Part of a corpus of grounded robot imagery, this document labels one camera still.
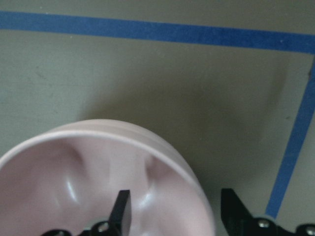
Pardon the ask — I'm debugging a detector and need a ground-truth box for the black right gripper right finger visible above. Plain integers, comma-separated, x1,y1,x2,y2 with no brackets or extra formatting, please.
220,188,254,236

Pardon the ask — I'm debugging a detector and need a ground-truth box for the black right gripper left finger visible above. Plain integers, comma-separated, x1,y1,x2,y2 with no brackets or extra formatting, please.
109,190,132,236

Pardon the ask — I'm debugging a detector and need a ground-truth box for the pink bowl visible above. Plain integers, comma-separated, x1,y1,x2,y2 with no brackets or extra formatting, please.
0,119,216,236

